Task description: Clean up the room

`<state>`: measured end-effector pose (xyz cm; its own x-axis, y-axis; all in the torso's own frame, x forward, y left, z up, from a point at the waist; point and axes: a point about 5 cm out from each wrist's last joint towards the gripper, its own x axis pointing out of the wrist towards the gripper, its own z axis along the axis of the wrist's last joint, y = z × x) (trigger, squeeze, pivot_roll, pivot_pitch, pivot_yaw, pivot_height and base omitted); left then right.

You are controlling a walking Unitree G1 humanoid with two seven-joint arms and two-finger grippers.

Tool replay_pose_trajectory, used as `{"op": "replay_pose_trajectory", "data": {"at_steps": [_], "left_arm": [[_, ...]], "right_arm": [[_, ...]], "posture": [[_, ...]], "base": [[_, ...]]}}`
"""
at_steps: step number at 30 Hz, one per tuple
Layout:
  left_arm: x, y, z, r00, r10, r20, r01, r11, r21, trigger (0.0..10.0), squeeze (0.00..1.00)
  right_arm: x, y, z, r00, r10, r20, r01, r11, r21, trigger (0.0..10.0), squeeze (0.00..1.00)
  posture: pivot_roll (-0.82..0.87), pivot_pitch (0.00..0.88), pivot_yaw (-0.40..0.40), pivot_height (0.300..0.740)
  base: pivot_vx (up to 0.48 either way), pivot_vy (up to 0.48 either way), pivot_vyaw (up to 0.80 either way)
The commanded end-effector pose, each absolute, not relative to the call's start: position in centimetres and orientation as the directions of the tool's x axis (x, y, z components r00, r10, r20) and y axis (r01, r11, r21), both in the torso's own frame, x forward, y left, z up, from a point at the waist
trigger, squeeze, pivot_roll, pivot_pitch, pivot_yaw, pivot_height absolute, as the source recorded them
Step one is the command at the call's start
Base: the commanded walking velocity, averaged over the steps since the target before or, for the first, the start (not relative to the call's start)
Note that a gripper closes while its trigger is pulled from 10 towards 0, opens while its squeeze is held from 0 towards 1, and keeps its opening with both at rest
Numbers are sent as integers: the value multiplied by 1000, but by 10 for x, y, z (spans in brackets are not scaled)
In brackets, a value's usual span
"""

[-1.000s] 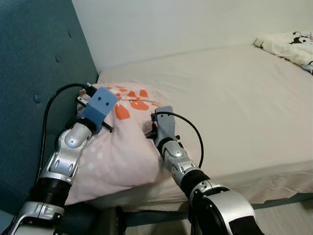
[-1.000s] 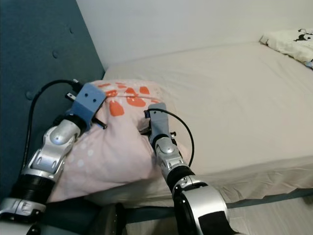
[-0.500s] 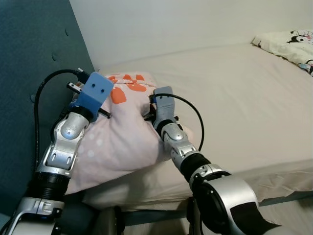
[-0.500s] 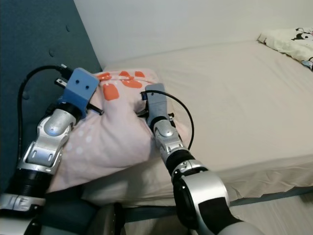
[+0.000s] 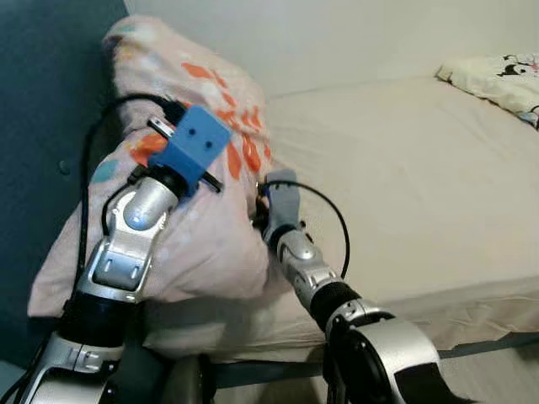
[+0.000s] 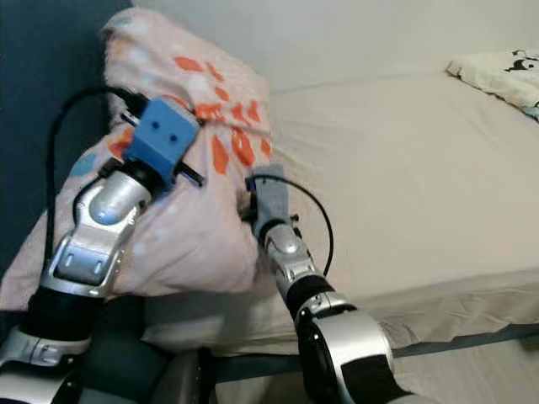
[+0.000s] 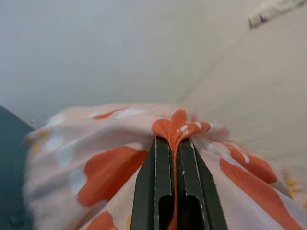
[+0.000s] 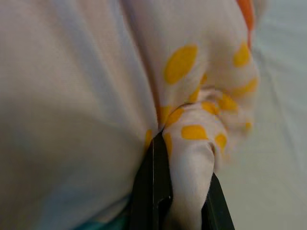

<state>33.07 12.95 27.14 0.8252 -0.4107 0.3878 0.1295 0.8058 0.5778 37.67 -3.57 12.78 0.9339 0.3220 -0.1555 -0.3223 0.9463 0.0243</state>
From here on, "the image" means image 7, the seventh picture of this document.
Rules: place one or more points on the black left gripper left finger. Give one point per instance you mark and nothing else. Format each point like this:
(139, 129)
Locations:
(153, 187)

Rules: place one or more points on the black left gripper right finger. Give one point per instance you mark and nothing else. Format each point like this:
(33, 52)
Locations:
(199, 191)

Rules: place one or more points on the pink patterned pillow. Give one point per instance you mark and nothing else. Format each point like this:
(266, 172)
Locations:
(72, 143)

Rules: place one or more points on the cream cartoon print blanket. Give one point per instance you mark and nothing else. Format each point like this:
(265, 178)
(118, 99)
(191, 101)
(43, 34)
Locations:
(275, 12)

